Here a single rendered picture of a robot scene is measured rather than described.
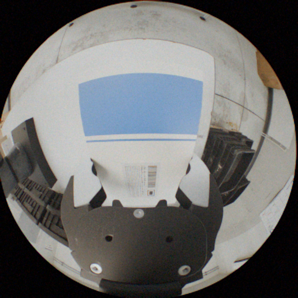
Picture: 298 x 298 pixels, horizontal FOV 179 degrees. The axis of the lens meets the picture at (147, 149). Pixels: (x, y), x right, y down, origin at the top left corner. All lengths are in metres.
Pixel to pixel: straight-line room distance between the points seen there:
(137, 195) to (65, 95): 0.25
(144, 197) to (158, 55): 0.24
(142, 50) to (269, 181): 2.67
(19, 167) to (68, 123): 0.30
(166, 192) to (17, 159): 0.48
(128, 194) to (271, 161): 2.56
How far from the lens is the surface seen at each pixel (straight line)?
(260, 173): 2.68
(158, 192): 0.15
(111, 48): 0.22
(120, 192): 0.15
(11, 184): 0.47
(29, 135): 0.38
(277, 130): 2.43
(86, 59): 0.23
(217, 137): 0.73
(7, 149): 0.92
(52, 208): 0.53
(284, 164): 2.52
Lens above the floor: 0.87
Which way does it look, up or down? 61 degrees down
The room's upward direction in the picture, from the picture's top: 176 degrees clockwise
